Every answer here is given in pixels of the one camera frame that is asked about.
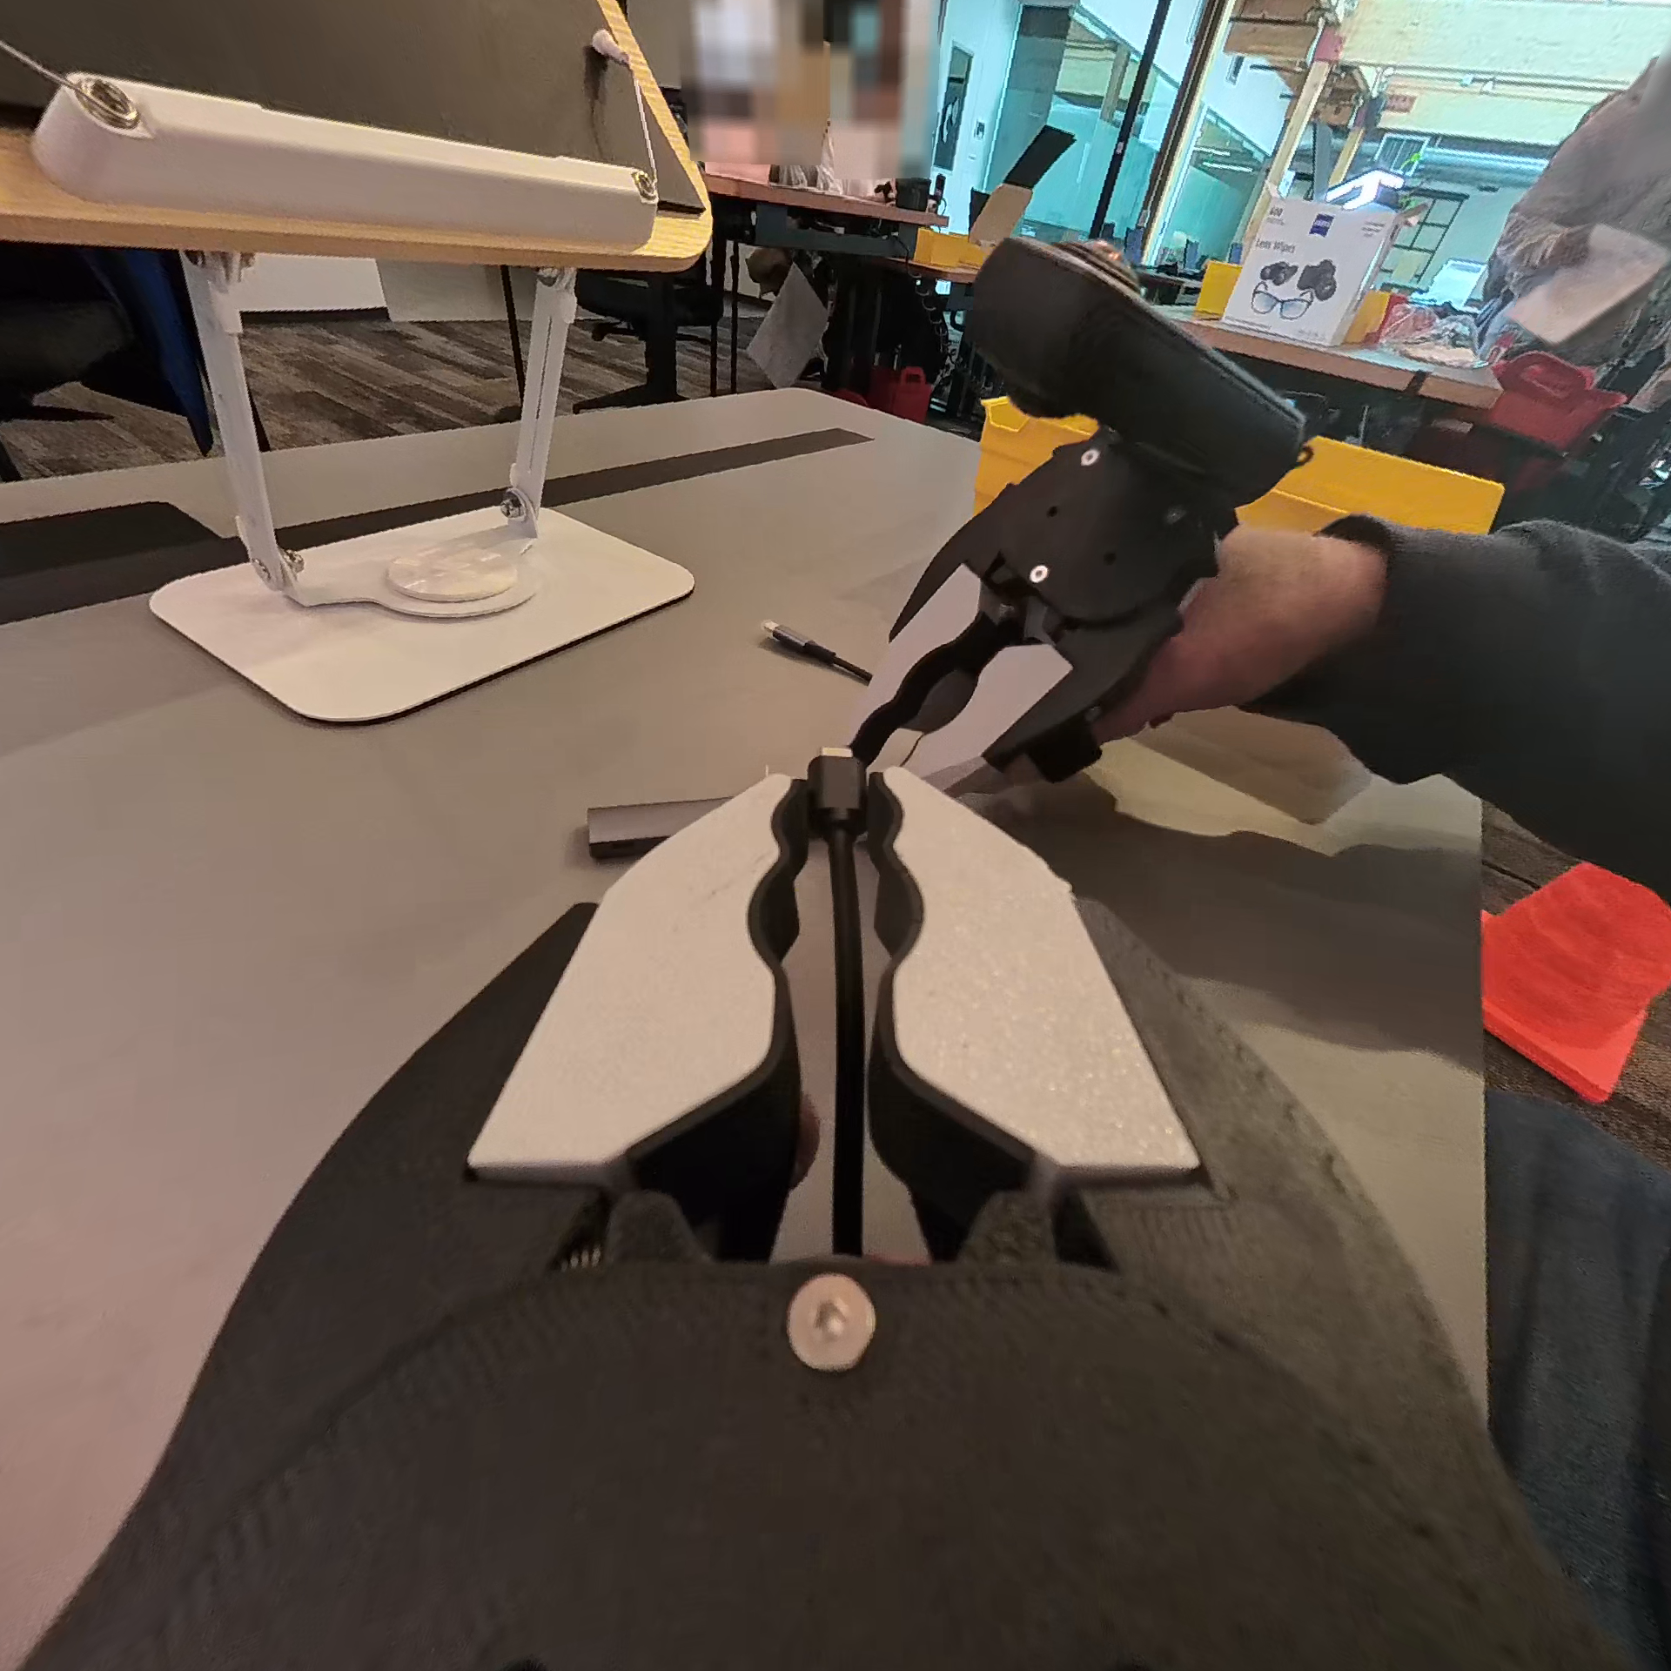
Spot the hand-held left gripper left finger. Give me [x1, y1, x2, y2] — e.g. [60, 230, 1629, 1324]
[468, 773, 808, 1223]

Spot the yellow plastic bin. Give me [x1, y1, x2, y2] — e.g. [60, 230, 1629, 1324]
[975, 391, 1508, 538]

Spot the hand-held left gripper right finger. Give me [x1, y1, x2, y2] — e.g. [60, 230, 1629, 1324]
[863, 767, 1204, 1221]

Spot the wooden topped desk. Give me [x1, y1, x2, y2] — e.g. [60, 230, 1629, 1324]
[901, 248, 1516, 419]

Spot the person's right hand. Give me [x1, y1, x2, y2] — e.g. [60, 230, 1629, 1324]
[1098, 522, 1391, 745]

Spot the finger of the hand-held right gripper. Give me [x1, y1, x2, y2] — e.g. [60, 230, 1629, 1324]
[849, 606, 1015, 777]
[919, 666, 1066, 789]

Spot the black office chair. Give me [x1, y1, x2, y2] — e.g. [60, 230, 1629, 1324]
[575, 262, 760, 405]

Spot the black usb-c cable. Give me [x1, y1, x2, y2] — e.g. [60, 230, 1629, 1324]
[806, 749, 871, 1260]

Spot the red plastic bin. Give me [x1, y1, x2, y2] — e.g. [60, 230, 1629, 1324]
[1478, 862, 1671, 1105]

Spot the grey usb hub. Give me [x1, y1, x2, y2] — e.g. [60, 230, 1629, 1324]
[585, 797, 732, 860]

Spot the person's jeans leg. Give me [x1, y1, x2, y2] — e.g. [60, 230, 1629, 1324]
[1484, 1083, 1671, 1671]

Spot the white printed box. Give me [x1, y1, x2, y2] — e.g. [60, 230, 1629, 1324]
[1227, 196, 1404, 347]

